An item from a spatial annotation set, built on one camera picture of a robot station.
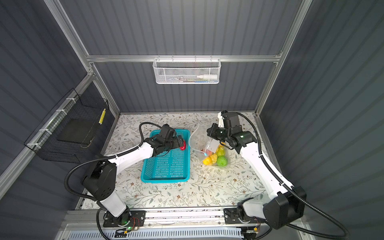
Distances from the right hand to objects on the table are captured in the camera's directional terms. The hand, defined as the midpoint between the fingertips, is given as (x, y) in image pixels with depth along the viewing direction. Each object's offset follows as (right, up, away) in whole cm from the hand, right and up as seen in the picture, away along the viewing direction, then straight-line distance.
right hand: (208, 131), depth 76 cm
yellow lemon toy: (0, -18, +9) cm, 20 cm away
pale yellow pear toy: (+4, -17, +12) cm, 21 cm away
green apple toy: (+9, -18, +11) cm, 23 cm away
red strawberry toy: (-14, -12, +21) cm, 28 cm away
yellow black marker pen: (-59, +8, +7) cm, 60 cm away
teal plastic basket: (-21, -23, +15) cm, 34 cm away
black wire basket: (-70, +13, +1) cm, 71 cm away
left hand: (-17, -7, +15) cm, 23 cm away
